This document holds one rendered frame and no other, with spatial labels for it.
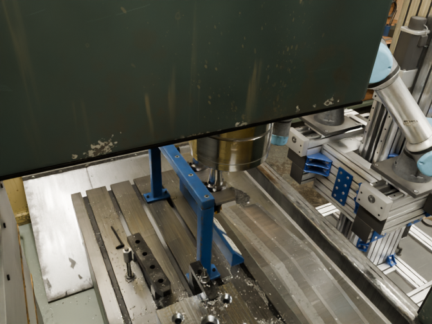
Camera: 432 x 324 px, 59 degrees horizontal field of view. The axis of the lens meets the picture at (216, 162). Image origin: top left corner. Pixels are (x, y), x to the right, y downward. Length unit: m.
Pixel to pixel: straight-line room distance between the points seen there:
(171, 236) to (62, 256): 0.50
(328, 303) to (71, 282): 0.98
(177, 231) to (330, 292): 0.61
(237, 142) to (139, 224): 0.86
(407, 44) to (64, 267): 1.60
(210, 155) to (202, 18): 0.28
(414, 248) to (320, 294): 1.25
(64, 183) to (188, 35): 1.43
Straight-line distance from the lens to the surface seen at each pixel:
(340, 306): 1.53
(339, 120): 1.92
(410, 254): 2.62
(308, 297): 1.48
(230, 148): 0.66
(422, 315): 1.48
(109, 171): 1.86
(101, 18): 0.45
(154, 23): 0.47
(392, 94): 1.35
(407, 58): 1.72
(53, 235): 1.74
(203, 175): 1.15
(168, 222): 1.45
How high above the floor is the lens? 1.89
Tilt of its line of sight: 34 degrees down
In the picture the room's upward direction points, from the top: 3 degrees clockwise
